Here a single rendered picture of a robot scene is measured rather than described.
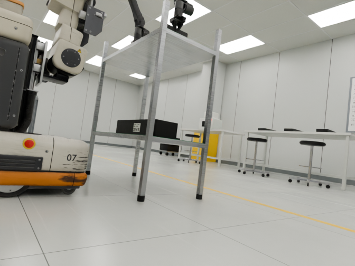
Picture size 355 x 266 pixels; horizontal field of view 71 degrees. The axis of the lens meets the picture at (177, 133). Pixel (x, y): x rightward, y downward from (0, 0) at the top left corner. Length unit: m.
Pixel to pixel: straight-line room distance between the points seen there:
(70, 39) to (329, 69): 5.52
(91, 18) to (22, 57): 0.49
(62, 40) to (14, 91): 0.42
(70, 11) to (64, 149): 0.80
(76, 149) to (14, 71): 0.44
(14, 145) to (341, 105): 5.65
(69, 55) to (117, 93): 10.24
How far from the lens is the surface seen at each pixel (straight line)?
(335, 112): 6.05
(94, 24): 1.65
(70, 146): 1.33
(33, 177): 1.31
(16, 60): 1.35
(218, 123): 6.16
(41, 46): 1.61
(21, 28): 1.39
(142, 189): 1.36
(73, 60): 1.57
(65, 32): 1.60
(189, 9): 1.82
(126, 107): 11.92
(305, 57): 6.69
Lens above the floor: 0.31
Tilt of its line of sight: 3 degrees up
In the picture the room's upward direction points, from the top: 7 degrees clockwise
